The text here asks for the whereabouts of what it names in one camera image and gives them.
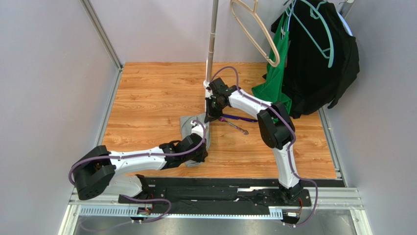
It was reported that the grey cloth napkin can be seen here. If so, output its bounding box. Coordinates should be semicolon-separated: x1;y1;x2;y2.
180;113;211;150

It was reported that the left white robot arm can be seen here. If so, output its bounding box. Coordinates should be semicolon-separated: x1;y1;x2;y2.
68;133;208;200

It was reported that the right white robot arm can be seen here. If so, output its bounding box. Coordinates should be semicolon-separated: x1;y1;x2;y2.
203;78;303;203

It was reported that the metal stand pole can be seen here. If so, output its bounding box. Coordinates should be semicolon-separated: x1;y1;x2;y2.
206;0;219;83

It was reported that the green shirt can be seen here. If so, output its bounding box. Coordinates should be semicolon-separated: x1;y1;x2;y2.
252;14;292;113

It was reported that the beige clothes hanger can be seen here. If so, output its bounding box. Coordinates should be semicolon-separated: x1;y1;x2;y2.
230;0;281;68

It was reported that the black shirt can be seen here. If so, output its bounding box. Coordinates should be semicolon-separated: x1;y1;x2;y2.
271;2;360;118

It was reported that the teal clothes hanger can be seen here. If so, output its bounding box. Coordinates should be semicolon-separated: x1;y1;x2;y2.
284;0;335;68

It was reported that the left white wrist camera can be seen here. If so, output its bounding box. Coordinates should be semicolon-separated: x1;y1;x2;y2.
191;121;205;138

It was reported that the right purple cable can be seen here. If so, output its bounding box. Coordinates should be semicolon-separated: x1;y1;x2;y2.
208;66;319;227

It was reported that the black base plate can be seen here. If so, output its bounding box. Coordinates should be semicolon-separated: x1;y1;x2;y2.
88;176;312;216

